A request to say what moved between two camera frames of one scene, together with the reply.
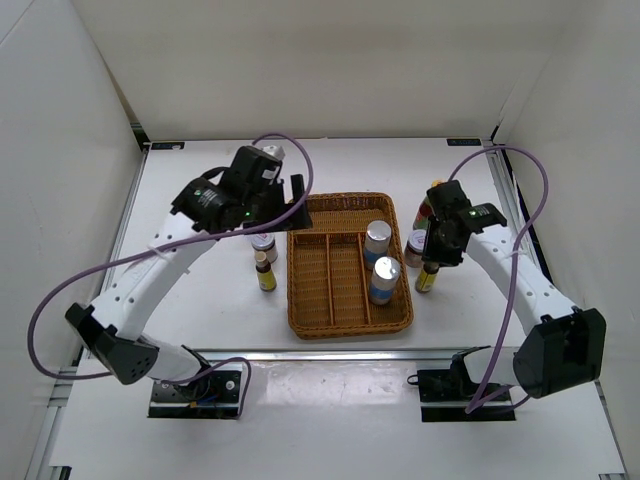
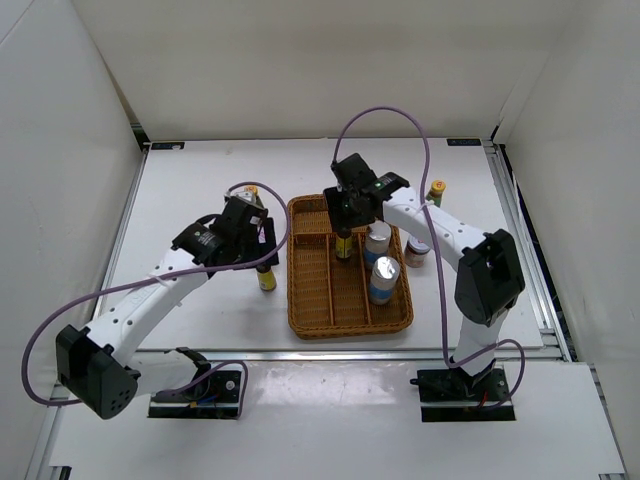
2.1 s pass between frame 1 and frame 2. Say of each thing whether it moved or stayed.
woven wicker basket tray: stayed
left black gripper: moved
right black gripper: moved
